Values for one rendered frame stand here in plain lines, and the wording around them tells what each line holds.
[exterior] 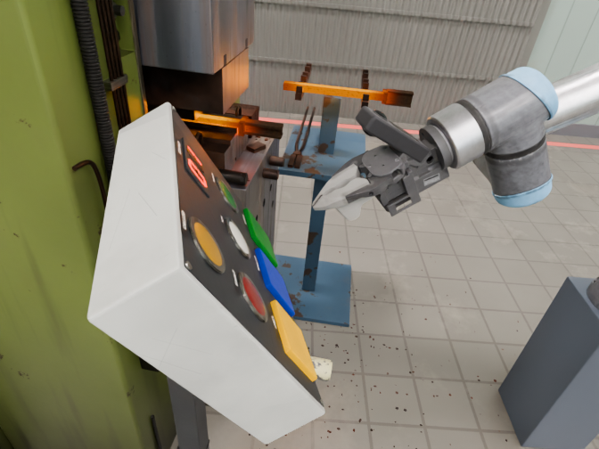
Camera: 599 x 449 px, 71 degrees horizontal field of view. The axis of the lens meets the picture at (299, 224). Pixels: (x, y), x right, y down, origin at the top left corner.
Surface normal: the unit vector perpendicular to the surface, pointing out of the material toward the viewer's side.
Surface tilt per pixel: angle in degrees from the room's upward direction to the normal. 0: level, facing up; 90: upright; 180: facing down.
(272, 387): 90
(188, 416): 90
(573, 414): 90
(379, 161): 30
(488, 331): 0
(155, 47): 90
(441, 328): 0
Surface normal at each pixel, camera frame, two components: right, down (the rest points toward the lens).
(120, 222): -0.41, -0.66
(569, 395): -0.02, 0.58
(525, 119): 0.23, 0.49
